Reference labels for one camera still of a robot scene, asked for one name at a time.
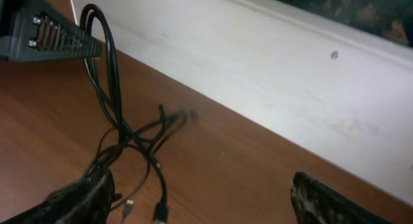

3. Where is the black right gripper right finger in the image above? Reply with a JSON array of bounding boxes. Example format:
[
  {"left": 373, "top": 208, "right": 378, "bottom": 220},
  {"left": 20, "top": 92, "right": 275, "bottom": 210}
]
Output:
[{"left": 290, "top": 172, "right": 390, "bottom": 224}]

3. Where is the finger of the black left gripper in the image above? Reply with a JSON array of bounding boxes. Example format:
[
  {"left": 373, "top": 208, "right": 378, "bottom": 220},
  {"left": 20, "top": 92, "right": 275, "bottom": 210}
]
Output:
[{"left": 1, "top": 0, "right": 101, "bottom": 62}]

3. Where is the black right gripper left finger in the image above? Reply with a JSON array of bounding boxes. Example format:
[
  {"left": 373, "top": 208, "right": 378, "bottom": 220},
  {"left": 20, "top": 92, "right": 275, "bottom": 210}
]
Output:
[{"left": 2, "top": 169, "right": 115, "bottom": 224}]

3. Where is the thin black USB cable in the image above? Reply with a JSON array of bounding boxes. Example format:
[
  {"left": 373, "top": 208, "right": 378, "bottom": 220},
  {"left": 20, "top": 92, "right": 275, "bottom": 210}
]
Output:
[
  {"left": 83, "top": 104, "right": 199, "bottom": 224},
  {"left": 79, "top": 3, "right": 170, "bottom": 224}
]

